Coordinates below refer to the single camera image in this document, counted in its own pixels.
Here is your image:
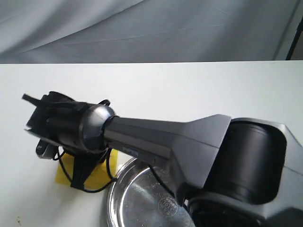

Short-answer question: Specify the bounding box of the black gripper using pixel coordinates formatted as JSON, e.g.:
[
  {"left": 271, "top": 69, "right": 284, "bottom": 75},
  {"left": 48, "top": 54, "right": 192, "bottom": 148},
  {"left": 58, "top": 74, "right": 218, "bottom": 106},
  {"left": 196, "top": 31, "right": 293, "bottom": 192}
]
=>
[{"left": 22, "top": 91, "right": 99, "bottom": 189}]

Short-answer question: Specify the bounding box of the grey backdrop cloth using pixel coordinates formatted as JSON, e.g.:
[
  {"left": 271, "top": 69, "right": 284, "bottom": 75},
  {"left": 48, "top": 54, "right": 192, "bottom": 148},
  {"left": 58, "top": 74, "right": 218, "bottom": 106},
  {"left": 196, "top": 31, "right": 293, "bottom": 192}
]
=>
[{"left": 0, "top": 0, "right": 303, "bottom": 64}]

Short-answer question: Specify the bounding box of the black stand pole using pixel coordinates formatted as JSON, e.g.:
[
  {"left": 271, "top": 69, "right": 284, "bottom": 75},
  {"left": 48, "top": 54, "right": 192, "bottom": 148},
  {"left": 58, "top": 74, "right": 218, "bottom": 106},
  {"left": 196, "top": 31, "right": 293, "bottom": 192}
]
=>
[{"left": 285, "top": 20, "right": 303, "bottom": 61}]

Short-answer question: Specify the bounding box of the round stainless steel pan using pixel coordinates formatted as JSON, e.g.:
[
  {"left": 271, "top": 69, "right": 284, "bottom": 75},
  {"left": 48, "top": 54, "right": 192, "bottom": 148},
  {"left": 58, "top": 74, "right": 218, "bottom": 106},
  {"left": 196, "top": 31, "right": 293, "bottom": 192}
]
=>
[{"left": 106, "top": 158, "right": 194, "bottom": 227}]

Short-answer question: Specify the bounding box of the yellow sponge block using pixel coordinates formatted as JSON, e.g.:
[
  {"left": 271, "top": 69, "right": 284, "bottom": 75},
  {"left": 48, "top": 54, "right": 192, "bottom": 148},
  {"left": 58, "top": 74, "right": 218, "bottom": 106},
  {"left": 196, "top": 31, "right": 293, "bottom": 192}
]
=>
[{"left": 55, "top": 149, "right": 118, "bottom": 190}]

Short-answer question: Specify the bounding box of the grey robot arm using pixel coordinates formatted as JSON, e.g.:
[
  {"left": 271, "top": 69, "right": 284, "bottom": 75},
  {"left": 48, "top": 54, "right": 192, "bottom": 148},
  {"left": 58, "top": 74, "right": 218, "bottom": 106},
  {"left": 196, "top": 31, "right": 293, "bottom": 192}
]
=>
[{"left": 22, "top": 91, "right": 303, "bottom": 227}]

